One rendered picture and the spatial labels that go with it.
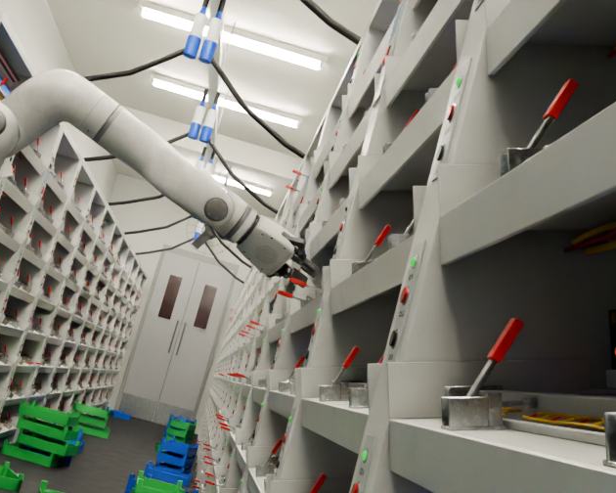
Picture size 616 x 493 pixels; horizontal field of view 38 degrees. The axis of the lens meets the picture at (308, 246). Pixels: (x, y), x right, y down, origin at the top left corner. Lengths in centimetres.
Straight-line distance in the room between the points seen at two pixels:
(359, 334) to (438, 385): 71
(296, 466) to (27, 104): 86
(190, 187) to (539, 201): 119
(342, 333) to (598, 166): 103
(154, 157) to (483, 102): 102
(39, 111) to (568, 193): 138
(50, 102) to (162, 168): 25
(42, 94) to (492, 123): 111
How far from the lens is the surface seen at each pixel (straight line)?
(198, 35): 410
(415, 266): 86
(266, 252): 185
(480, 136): 86
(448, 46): 142
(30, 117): 184
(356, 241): 153
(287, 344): 220
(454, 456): 61
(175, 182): 174
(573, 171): 55
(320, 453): 151
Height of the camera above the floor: 72
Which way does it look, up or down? 10 degrees up
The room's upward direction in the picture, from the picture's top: 15 degrees clockwise
